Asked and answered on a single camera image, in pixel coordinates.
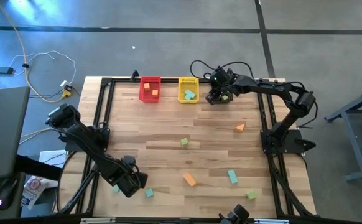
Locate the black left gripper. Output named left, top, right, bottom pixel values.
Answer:
left=106, top=161, right=149, bottom=198

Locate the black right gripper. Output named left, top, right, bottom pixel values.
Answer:
left=205, top=67, right=233, bottom=106

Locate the long teal block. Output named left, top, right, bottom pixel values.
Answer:
left=227, top=169, right=239, bottom=185

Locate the yellow plastic basket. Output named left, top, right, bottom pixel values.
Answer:
left=177, top=77, right=200, bottom=104

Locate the long orange block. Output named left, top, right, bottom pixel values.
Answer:
left=182, top=172, right=197, bottom=188

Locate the red plastic basket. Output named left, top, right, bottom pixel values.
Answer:
left=138, top=76, right=162, bottom=103

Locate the white box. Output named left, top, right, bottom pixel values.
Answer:
left=39, top=150, right=67, bottom=169

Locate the printed paper bag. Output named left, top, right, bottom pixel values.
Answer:
left=21, top=175, right=47, bottom=210

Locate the black handheld device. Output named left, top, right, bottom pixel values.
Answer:
left=218, top=203, right=251, bottom=224

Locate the black computer mouse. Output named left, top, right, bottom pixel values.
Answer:
left=0, top=179, right=19, bottom=211

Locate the grey metal stand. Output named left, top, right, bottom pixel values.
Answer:
left=323, top=84, right=362, bottom=183

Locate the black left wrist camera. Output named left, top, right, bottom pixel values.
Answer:
left=123, top=155, right=137, bottom=167

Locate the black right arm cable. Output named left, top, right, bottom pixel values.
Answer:
left=189, top=59, right=256, bottom=80

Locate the silver metal bracket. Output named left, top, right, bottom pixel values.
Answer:
left=254, top=218, right=290, bottom=224
left=80, top=217, right=116, bottom=224

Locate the black aluminium table frame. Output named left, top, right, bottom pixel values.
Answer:
left=55, top=76, right=317, bottom=218

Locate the white floor cable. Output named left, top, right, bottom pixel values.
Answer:
left=9, top=50, right=77, bottom=85

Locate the yellow floor cable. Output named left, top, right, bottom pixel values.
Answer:
left=0, top=0, right=73, bottom=103

